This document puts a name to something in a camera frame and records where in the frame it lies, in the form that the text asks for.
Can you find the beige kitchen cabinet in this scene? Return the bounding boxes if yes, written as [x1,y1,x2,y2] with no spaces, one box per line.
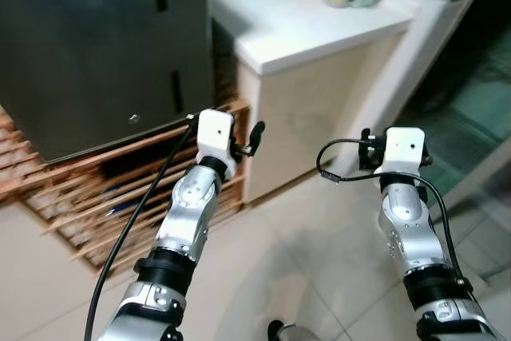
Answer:
[206,0,480,204]

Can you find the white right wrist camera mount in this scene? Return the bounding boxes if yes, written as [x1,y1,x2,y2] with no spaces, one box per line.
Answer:
[375,127,422,178]

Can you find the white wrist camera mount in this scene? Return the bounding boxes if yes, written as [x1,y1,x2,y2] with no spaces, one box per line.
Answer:
[196,109,236,178]
[375,127,422,178]

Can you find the wooden wine rack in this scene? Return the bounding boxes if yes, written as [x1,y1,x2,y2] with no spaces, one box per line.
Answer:
[0,100,252,270]

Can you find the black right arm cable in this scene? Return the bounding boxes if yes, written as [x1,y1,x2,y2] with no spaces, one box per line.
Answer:
[317,139,452,278]

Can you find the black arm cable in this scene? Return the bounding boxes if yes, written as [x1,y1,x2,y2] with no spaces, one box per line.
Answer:
[84,113,200,341]
[317,139,452,278]

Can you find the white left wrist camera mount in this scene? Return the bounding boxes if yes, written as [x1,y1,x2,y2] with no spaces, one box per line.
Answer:
[196,109,236,178]

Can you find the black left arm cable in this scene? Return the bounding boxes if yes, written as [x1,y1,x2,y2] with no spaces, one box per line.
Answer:
[84,113,200,341]

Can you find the white framed glass door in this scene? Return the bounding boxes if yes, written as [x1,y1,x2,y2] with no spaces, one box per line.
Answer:
[351,0,511,206]

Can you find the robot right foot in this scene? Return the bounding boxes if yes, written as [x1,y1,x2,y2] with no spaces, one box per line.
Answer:
[267,319,320,341]

